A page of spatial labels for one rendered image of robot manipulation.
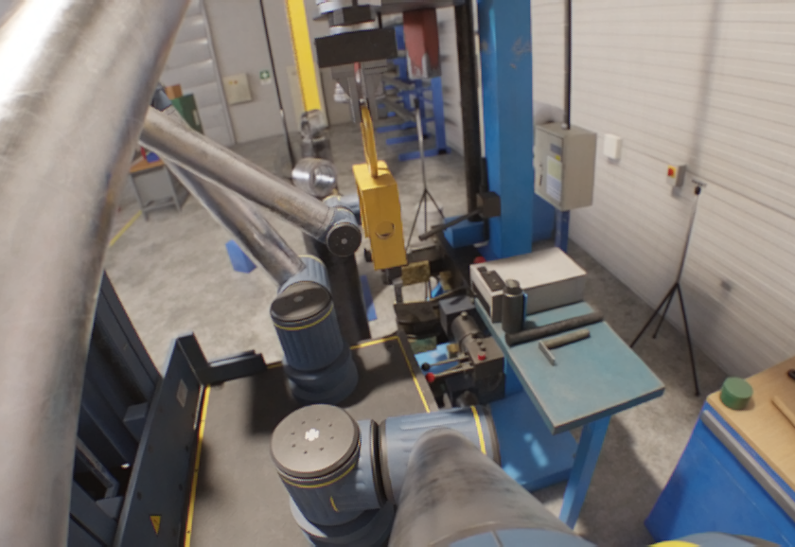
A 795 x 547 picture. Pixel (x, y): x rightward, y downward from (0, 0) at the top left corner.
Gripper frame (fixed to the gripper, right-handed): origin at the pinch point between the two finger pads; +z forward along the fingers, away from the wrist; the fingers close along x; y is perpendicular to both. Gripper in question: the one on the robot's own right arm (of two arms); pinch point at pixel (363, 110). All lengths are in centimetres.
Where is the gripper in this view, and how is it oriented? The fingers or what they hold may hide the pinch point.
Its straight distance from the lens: 75.5
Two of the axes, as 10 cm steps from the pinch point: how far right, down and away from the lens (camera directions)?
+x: -9.7, 2.0, -1.5
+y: -2.3, -4.8, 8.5
